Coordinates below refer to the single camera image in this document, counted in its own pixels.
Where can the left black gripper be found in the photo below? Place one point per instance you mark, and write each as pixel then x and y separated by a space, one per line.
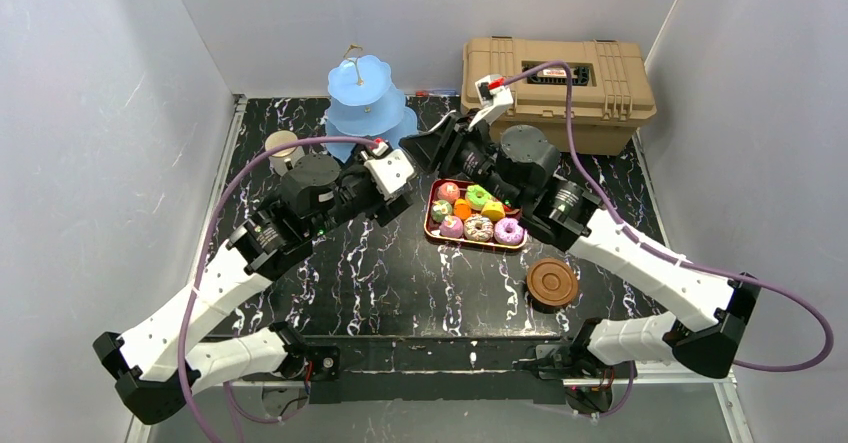
pixel 382 200

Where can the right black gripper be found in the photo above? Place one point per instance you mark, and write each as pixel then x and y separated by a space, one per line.
pixel 443 146

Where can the green sugared cake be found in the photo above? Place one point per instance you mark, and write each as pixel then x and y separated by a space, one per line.
pixel 440 210

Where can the pink sugared cake ball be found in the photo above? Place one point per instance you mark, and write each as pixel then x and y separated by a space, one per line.
pixel 451 227

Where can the blue three-tier cake stand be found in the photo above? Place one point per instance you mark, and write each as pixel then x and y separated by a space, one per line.
pixel 365 103

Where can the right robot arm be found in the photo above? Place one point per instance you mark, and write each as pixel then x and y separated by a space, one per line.
pixel 705 315

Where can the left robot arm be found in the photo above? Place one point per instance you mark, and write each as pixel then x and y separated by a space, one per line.
pixel 314 197

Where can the pink sugared cake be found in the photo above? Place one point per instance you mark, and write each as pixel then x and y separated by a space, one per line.
pixel 448 191

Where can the green glazed donut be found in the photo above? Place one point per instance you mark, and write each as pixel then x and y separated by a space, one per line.
pixel 477 197

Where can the orange cookie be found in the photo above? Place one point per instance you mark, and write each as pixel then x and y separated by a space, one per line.
pixel 462 209

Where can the red blue pen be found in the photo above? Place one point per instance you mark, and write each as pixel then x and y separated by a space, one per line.
pixel 436 93

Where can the yellow cake slice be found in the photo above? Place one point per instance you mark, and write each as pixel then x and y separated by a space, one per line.
pixel 494 210

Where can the beige ribbed mug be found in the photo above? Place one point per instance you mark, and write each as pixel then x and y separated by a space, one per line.
pixel 283 161

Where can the purple glazed donut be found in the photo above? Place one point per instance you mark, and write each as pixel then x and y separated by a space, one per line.
pixel 508 232

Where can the round brown wooden box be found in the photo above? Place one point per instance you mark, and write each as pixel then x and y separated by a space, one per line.
pixel 552 283

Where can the tan plastic toolbox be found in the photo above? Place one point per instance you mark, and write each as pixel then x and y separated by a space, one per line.
pixel 597 111

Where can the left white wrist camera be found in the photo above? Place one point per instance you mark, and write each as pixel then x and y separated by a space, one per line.
pixel 391 173

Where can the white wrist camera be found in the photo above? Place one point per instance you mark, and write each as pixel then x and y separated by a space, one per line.
pixel 495 98
pixel 391 173

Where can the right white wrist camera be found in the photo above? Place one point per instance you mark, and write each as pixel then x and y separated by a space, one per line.
pixel 495 98

